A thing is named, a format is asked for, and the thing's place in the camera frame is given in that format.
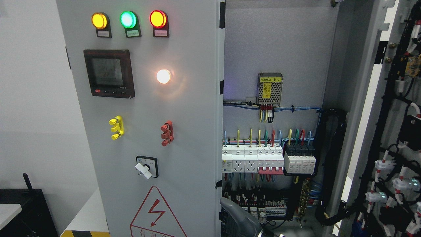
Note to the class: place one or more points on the black surge protector module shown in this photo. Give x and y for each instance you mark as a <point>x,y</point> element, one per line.
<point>299,159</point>

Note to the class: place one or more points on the grey cabinet door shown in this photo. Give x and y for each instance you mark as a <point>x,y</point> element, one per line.
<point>190,165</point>
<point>382,185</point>

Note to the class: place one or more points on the white socket breaker row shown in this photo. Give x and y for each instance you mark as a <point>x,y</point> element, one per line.
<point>252,159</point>

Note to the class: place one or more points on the lower relay terminal row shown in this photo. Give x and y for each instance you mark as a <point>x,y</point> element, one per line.
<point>265,204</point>

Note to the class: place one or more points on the amber indicator lamp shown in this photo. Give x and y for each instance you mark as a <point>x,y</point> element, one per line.
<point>102,24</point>

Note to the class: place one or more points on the red terminal connector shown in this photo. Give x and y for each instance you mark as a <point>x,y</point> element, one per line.
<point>168,134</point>

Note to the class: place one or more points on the grey second robot hand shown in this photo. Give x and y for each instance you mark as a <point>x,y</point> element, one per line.
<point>236,222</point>

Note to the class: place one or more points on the white glowing indicator lamp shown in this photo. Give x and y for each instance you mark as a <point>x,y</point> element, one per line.
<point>163,76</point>

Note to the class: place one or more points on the metal mesh power supply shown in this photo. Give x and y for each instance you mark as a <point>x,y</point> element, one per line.
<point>269,88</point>

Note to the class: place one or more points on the yellow terminal connector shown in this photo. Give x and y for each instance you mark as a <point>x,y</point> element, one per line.
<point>117,126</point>

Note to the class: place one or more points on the red electric hazard sticker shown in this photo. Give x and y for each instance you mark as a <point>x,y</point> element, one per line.
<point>155,218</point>

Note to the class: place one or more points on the grey cabinet body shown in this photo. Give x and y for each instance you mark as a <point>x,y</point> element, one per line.
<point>326,55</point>

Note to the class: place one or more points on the red indicator lamp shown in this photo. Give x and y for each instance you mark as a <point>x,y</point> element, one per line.
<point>160,24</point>

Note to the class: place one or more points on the green indicator lamp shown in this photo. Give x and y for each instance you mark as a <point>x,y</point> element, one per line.
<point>130,22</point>

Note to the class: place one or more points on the black digital power meter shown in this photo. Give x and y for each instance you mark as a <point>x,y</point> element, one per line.
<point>110,73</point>

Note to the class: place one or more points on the black box at left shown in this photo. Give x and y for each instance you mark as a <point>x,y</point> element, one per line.
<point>34,220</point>

